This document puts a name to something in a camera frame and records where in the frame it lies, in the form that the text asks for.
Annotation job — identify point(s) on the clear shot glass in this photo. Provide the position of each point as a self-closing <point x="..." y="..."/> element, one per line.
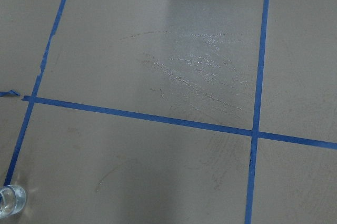
<point x="13" y="200"/>

